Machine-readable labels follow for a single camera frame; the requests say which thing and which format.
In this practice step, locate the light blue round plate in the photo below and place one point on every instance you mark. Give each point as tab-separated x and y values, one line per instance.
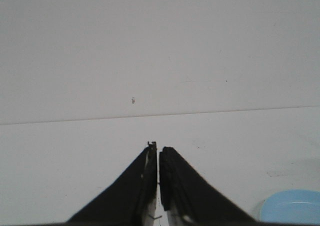
295	206

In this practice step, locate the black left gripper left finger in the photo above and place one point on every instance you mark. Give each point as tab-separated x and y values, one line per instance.
131	198

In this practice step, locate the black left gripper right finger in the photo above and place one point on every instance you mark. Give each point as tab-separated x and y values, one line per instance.
187	197

